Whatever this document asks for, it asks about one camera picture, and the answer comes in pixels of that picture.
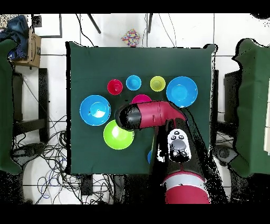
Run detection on yellow cup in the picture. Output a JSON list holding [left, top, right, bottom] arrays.
[[150, 76, 166, 92]]

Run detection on green bowl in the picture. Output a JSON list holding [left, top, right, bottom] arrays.
[[103, 119, 135, 151]]

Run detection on pink bowl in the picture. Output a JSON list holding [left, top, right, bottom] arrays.
[[131, 94, 152, 105]]

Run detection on large light blue bowl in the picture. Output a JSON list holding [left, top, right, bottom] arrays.
[[79, 95, 112, 127], [166, 76, 198, 108]]

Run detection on black tripod leg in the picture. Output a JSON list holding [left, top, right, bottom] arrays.
[[86, 13, 102, 34], [147, 13, 153, 34]]

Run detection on red cup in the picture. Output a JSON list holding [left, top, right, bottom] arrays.
[[107, 79, 123, 96]]

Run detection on grey pedestal foot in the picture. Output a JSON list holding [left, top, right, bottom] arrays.
[[11, 143, 45, 162], [215, 144, 237, 166]]

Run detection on cardboard box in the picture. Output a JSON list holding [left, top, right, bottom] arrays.
[[12, 31, 42, 68]]

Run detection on black stool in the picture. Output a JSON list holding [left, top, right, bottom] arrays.
[[12, 68, 50, 143], [223, 70, 243, 124]]

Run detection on dark green tablecloth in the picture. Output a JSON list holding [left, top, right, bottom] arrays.
[[66, 41, 218, 176]]

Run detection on colourful patterned box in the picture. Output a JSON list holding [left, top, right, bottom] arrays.
[[121, 29, 141, 48]]

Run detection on black cable tangle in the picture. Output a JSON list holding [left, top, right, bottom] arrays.
[[12, 114, 115, 204]]

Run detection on green cloth side table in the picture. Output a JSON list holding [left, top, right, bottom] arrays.
[[0, 39, 23, 175], [228, 38, 270, 178]]

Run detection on blue denim cloth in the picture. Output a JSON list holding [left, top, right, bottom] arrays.
[[0, 14, 30, 61]]

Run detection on light blue cup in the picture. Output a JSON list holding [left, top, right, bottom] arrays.
[[126, 74, 142, 91]]

